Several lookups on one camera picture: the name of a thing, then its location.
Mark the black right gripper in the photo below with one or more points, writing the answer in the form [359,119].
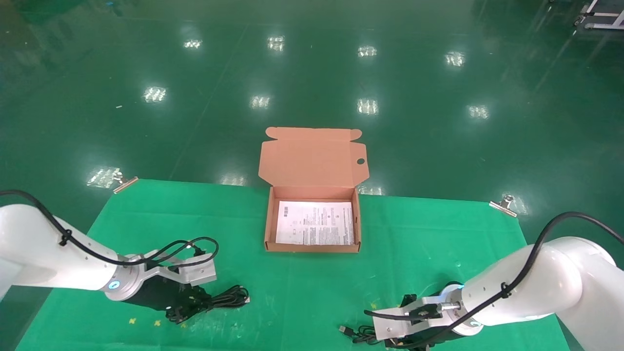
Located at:
[438,339]

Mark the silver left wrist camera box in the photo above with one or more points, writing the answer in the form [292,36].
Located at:
[190,270]

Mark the white metal cart frame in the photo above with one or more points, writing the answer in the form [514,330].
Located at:
[602,19]

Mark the metal binder clip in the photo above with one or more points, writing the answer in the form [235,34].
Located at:
[124,184]
[503,206]

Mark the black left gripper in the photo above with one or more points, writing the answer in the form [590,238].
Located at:
[161,295]

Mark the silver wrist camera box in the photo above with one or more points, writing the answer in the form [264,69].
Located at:
[404,324]
[190,270]

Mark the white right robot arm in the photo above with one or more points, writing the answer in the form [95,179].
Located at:
[551,287]

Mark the green table mat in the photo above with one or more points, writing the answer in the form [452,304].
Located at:
[302,292]

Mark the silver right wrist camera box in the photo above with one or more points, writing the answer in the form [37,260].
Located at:
[404,324]

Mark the open orange cardboard box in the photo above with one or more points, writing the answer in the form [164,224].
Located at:
[312,161]

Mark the white printed instruction sheet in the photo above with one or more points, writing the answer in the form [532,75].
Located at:
[314,224]

